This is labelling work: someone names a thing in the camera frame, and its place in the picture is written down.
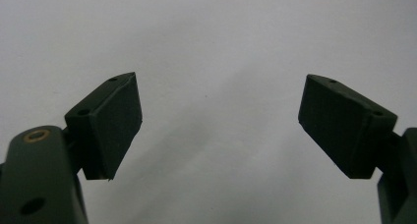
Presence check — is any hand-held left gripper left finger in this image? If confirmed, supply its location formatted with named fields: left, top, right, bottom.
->
left=64, top=72, right=144, bottom=182

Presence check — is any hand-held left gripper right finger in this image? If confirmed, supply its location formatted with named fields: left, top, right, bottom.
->
left=297, top=74, right=398, bottom=180

